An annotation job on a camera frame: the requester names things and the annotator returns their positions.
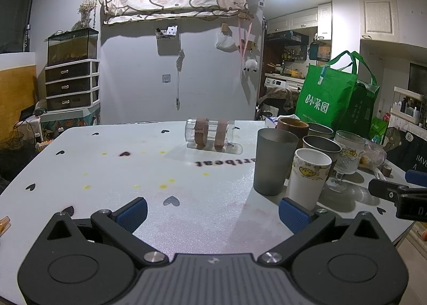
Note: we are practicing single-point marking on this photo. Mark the small metal cup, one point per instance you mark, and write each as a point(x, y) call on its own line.
point(321, 130)

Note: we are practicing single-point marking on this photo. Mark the egg carton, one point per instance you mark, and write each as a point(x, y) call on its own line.
point(45, 145)

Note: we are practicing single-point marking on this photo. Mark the white plastic bag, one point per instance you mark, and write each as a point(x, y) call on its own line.
point(225, 43)

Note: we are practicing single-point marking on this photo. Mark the clear cup with brown bands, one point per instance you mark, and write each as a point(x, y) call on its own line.
point(210, 134)

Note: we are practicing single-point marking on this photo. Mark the glass fish tank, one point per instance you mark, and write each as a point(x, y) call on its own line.
point(71, 47)

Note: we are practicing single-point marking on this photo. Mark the white paper cup yellow print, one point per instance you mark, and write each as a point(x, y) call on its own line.
point(307, 180)

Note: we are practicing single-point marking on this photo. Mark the brown tape roll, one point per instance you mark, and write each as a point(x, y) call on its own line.
point(387, 170)

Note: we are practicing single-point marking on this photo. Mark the bright green tote bag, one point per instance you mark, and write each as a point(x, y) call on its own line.
point(325, 98)

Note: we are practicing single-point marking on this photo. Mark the dried flower bunch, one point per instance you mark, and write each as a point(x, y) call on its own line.
point(87, 8)

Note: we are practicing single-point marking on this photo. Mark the ribbed glass goblet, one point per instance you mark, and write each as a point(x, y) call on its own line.
point(348, 154)

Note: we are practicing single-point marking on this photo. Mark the grey frosted cup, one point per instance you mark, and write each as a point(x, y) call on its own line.
point(274, 162)

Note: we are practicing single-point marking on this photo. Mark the white drawer unit dark drawers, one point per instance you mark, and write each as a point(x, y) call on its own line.
point(68, 85)

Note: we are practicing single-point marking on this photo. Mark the white wall cabinet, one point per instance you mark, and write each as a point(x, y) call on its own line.
point(380, 18)

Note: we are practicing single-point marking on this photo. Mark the white sheep plush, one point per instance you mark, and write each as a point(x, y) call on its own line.
point(250, 64)

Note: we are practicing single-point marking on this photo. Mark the white wall socket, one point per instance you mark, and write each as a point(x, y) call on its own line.
point(166, 78)

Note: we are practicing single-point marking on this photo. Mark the black printed board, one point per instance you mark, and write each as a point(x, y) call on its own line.
point(408, 149)

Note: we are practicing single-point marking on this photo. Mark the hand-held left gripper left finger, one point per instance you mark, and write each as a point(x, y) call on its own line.
point(133, 213)

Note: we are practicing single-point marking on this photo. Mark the brown wooden cup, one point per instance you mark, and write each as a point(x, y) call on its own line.
point(293, 126)

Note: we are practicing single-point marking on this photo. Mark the wall organiser box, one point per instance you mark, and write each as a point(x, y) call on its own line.
point(166, 33)

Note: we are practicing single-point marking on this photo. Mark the clear plastic bag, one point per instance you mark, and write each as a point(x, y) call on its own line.
point(374, 155)

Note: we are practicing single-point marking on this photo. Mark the dark green tote bag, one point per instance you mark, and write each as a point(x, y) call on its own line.
point(363, 108)

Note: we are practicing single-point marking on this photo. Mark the large metal cup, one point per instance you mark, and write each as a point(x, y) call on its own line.
point(323, 148)

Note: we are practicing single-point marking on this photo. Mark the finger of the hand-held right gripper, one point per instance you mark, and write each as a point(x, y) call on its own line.
point(387, 189)
point(416, 176)

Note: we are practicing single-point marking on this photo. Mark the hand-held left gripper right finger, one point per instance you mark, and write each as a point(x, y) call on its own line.
point(293, 215)

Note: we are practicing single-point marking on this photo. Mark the white washing machine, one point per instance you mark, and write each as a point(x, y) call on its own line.
point(283, 84)

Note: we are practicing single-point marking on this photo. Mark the tissue pack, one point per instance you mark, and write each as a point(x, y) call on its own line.
point(271, 122)

